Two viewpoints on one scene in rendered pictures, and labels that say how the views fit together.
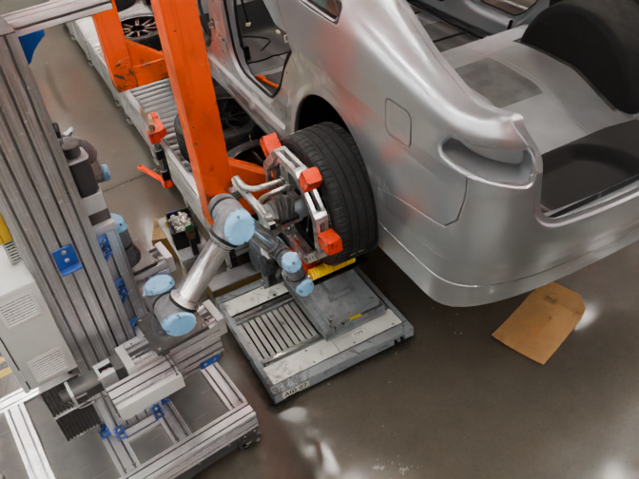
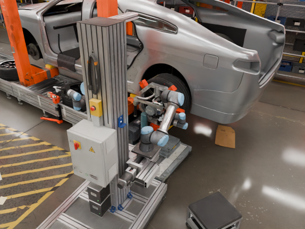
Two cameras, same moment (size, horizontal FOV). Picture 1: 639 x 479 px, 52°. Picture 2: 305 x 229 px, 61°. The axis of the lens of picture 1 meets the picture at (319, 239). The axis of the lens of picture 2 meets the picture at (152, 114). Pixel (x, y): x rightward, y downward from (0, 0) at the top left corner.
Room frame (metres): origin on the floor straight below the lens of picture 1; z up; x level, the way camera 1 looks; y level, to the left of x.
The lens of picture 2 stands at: (0.08, 1.66, 2.42)
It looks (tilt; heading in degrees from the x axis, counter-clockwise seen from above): 31 degrees down; 328
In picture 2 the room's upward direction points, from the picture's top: 2 degrees clockwise
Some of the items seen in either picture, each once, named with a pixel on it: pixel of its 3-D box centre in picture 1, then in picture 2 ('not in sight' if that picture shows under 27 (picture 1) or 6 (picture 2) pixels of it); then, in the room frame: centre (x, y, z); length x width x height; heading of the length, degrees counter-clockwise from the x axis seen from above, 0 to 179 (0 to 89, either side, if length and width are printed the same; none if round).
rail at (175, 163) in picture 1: (165, 151); (57, 107); (4.03, 1.02, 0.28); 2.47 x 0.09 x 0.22; 25
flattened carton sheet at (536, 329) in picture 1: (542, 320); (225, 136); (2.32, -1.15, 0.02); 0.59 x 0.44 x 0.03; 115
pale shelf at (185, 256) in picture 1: (183, 236); not in sight; (2.85, 0.75, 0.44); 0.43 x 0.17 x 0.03; 25
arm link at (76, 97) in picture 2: not in sight; (76, 96); (2.46, 1.08, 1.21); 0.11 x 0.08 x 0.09; 17
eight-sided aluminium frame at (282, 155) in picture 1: (296, 206); (157, 105); (2.46, 0.09, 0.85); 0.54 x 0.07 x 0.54; 25
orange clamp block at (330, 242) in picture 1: (329, 242); (179, 112); (2.18, -0.04, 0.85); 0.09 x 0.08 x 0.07; 25
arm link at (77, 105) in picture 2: not in sight; (78, 103); (2.46, 1.07, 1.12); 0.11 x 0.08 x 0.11; 107
